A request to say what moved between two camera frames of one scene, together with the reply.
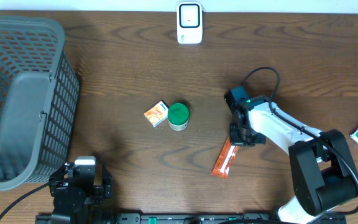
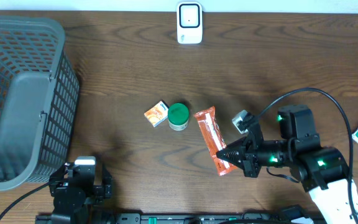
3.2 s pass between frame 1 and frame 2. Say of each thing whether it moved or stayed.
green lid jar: stayed
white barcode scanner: stayed
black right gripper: moved
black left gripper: stayed
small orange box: stayed
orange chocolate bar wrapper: moved
